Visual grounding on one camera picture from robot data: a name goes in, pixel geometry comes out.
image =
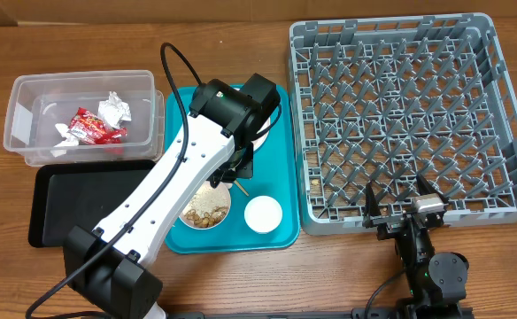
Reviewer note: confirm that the small white cup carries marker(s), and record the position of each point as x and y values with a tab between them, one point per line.
263	214

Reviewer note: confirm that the teal plastic tray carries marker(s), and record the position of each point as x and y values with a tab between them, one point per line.
274	175

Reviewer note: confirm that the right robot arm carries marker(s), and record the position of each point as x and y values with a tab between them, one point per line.
437	281

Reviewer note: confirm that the white napkin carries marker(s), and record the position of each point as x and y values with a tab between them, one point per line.
69	140

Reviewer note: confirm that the white green tissue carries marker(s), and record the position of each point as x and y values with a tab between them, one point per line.
113	111

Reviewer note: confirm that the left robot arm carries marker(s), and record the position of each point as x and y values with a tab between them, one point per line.
108	265

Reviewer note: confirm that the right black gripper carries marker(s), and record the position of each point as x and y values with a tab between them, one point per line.
395	222

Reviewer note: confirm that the black plastic tray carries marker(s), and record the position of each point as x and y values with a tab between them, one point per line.
79	194

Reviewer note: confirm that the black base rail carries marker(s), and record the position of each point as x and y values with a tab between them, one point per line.
356	313

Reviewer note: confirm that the grey dishwasher rack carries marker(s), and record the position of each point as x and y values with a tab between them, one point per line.
382	101

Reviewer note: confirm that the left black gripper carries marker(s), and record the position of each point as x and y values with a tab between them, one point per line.
246	169

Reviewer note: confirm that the wooden chopstick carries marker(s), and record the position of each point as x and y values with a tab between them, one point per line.
241	188

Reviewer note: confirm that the red snack wrapper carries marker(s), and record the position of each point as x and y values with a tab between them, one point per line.
90	129

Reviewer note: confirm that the clear plastic bin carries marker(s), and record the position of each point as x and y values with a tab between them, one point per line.
39	102

